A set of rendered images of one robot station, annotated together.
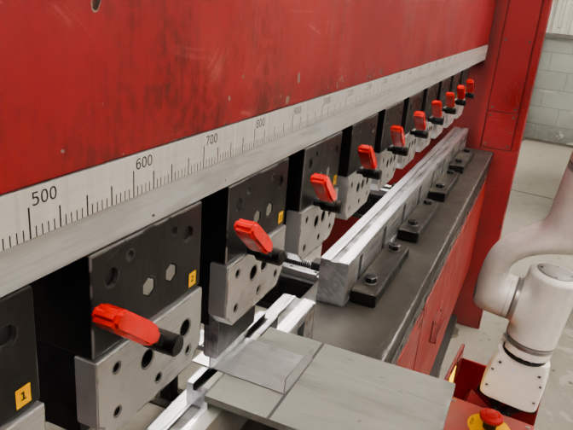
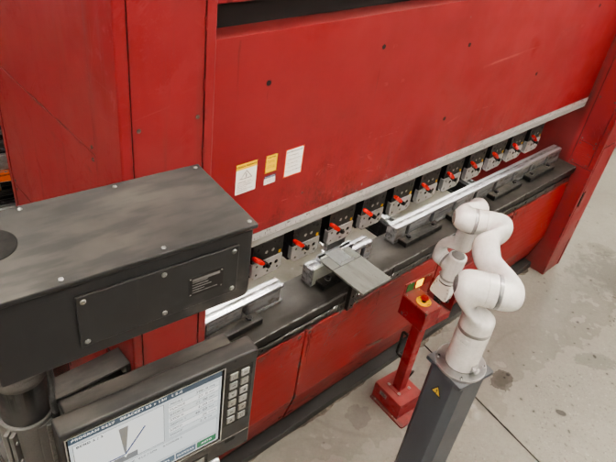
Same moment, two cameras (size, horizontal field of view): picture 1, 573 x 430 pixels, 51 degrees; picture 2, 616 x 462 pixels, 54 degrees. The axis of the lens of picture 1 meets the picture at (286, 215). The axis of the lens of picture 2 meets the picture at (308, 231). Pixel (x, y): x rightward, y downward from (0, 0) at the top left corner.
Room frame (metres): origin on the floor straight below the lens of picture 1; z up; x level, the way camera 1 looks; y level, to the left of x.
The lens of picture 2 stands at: (-1.37, -0.57, 2.63)
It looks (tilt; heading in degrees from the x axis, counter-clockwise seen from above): 36 degrees down; 20
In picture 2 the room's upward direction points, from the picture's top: 9 degrees clockwise
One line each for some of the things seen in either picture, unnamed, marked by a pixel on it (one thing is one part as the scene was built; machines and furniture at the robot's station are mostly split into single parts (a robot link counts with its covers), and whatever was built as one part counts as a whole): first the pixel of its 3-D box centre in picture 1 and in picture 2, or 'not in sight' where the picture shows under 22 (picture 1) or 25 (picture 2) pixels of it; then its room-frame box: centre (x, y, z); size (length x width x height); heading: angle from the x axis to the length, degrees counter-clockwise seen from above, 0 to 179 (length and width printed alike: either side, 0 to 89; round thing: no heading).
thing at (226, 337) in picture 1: (230, 320); (333, 242); (0.67, 0.06, 1.05); 0.10 x 0.02 x 0.10; 158
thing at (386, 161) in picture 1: (371, 142); (422, 181); (1.20, -0.16, 1.18); 0.15 x 0.09 x 0.17; 158
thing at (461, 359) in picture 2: not in sight; (467, 346); (0.33, -0.62, 1.09); 0.19 x 0.19 x 0.18
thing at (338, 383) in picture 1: (334, 392); (355, 269); (0.61, -0.08, 1.00); 0.26 x 0.18 x 0.01; 68
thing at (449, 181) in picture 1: (444, 185); (504, 190); (1.95, -0.52, 0.89); 0.30 x 0.05 x 0.03; 158
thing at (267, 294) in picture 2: not in sight; (230, 313); (0.16, 0.27, 0.92); 0.50 x 0.06 x 0.10; 158
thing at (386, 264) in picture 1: (382, 271); (420, 233); (1.21, -0.22, 0.89); 0.30 x 0.05 x 0.03; 158
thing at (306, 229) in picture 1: (294, 189); (366, 206); (0.83, -0.01, 1.18); 0.15 x 0.09 x 0.17; 158
